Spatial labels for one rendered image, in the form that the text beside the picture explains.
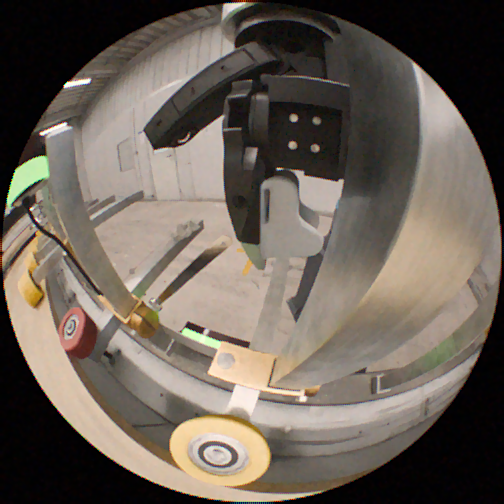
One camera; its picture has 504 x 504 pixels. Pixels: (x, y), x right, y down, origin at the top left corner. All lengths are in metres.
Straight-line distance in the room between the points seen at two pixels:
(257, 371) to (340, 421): 0.35
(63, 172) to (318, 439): 0.62
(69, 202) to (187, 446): 0.24
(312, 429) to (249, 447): 0.33
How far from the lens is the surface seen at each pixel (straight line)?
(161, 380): 0.49
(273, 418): 0.44
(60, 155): 0.21
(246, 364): 0.20
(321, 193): 2.78
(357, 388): 0.42
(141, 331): 0.26
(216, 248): 0.16
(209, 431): 0.15
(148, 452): 0.19
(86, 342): 0.28
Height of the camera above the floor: 1.05
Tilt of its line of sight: 38 degrees down
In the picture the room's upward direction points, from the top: straight up
